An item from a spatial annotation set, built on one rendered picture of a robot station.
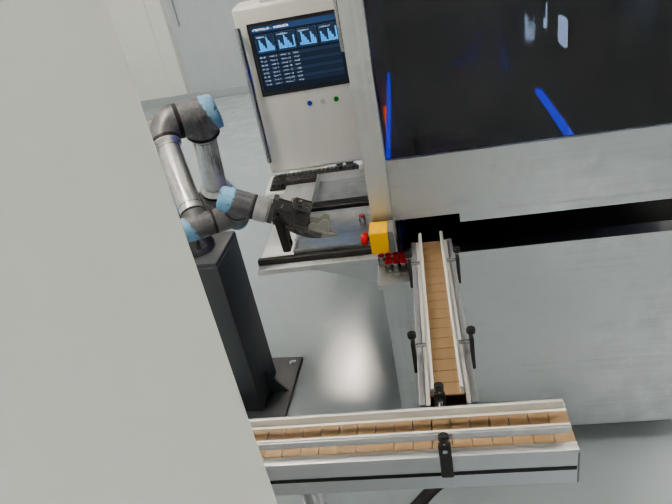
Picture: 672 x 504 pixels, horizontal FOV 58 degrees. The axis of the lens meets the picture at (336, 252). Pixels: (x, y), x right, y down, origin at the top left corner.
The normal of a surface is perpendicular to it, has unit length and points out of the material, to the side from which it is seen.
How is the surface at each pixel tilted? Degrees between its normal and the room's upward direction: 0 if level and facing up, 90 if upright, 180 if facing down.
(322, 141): 90
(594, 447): 0
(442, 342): 0
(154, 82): 90
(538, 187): 90
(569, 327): 90
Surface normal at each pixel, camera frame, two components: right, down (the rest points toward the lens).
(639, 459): -0.17, -0.85
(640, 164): -0.07, 0.52
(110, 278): 0.98, -0.11
